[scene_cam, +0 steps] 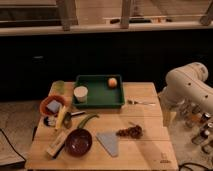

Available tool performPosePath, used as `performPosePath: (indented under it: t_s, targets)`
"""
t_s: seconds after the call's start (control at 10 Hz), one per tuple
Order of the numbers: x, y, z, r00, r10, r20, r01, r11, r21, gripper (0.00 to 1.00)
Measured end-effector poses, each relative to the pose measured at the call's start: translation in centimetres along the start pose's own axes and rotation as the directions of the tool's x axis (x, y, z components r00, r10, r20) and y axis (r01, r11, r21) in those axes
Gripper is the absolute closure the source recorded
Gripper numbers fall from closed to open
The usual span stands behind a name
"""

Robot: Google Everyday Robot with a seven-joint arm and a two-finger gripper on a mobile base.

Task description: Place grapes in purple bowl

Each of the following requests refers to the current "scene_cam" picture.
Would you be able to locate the green translucent cup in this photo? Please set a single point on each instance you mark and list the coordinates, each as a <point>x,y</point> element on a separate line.
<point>58,86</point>

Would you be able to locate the green plastic tray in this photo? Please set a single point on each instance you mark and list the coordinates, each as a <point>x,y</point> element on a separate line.
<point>100,95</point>

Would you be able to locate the purple bowl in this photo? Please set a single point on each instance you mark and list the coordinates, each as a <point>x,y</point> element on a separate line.
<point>78,142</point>

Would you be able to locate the blue sponge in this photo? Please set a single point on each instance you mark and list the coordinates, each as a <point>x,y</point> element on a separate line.
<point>53,106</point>

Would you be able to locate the orange bowl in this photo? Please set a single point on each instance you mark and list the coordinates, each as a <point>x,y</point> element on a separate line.
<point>44,111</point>

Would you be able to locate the wooden block brush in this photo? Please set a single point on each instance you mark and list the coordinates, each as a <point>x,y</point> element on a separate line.
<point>54,147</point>

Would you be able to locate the green cucumber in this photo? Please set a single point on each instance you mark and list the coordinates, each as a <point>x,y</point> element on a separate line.
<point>85,120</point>

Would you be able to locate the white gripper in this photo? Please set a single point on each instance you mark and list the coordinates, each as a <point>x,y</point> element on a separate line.
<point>168,111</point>

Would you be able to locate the yellow banana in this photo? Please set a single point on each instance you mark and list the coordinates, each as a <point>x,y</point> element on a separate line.
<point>60,117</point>

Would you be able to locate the grey folded cloth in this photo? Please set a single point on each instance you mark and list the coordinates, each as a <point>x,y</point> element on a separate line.
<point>109,141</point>

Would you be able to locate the orange fruit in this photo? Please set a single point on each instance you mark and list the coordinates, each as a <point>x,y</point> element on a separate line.
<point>112,82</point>

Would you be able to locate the white cup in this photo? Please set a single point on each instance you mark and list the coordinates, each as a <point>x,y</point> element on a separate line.
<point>81,93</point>

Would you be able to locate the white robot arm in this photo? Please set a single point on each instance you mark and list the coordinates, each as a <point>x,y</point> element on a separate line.
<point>186,83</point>

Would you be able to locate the metal measuring scoop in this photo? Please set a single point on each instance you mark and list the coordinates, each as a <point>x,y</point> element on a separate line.
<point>68,116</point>

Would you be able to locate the small black white object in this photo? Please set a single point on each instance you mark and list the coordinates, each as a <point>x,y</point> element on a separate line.
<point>50,121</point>

